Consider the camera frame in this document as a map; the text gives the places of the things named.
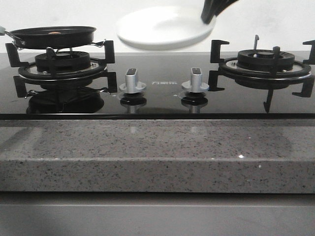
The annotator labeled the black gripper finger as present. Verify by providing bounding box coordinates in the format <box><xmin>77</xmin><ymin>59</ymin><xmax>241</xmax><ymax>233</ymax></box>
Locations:
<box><xmin>209</xmin><ymin>0</ymin><xmax>238</xmax><ymax>22</ymax></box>
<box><xmin>201</xmin><ymin>0</ymin><xmax>221</xmax><ymax>22</ymax></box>

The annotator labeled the white round plate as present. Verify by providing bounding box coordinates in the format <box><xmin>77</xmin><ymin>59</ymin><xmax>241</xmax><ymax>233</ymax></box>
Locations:
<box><xmin>116</xmin><ymin>5</ymin><xmax>216</xmax><ymax>51</ymax></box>

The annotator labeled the fried egg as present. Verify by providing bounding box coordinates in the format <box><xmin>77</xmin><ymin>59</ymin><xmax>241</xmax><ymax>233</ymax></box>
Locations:
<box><xmin>48</xmin><ymin>31</ymin><xmax>61</xmax><ymax>34</ymax></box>

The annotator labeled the black small frying pan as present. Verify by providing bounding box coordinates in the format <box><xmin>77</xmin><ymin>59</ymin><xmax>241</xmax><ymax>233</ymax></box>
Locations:
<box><xmin>0</xmin><ymin>26</ymin><xmax>96</xmax><ymax>50</ymax></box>

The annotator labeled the black right pan support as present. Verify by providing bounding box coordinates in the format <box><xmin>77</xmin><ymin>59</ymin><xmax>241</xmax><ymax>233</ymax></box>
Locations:
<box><xmin>208</xmin><ymin>35</ymin><xmax>315</xmax><ymax>97</ymax></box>

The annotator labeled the black pan support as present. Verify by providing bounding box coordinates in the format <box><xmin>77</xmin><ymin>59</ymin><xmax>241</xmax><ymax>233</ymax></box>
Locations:
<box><xmin>208</xmin><ymin>35</ymin><xmax>315</xmax><ymax>97</ymax></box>
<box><xmin>6</xmin><ymin>40</ymin><xmax>117</xmax><ymax>98</ymax></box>

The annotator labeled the black right gas burner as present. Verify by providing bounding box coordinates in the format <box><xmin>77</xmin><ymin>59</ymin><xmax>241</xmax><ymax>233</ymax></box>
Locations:
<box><xmin>237</xmin><ymin>49</ymin><xmax>295</xmax><ymax>72</ymax></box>

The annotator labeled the black gas burner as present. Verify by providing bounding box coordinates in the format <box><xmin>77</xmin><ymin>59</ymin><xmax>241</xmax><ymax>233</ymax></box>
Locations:
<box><xmin>237</xmin><ymin>49</ymin><xmax>295</xmax><ymax>72</ymax></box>
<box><xmin>35</xmin><ymin>51</ymin><xmax>91</xmax><ymax>73</ymax></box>

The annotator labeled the silver right control knob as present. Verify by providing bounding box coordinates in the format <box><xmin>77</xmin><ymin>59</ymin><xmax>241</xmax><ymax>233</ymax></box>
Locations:
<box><xmin>181</xmin><ymin>67</ymin><xmax>209</xmax><ymax>93</ymax></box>

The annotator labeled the silver control knob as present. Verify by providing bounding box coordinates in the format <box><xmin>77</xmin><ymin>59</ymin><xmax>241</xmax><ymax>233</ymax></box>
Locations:
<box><xmin>181</xmin><ymin>67</ymin><xmax>209</xmax><ymax>93</ymax></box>
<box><xmin>119</xmin><ymin>68</ymin><xmax>146</xmax><ymax>94</ymax></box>

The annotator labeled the black glass gas cooktop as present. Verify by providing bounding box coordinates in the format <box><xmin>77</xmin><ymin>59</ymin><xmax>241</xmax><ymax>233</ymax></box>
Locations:
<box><xmin>0</xmin><ymin>53</ymin><xmax>315</xmax><ymax>120</ymax></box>

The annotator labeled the silver left control knob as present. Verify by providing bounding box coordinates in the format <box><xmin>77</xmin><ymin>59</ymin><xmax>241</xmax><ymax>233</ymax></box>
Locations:
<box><xmin>119</xmin><ymin>68</ymin><xmax>146</xmax><ymax>94</ymax></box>

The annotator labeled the black left pan support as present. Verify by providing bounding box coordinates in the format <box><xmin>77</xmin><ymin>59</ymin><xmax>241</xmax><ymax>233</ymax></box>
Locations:
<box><xmin>6</xmin><ymin>40</ymin><xmax>117</xmax><ymax>98</ymax></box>

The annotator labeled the black left gas burner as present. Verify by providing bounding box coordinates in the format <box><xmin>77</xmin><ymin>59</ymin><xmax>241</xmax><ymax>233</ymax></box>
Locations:
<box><xmin>35</xmin><ymin>51</ymin><xmax>91</xmax><ymax>73</ymax></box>

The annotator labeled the wire trivet ring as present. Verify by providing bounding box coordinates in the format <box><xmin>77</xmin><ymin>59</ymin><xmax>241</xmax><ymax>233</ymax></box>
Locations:
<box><xmin>12</xmin><ymin>39</ymin><xmax>107</xmax><ymax>55</ymax></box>

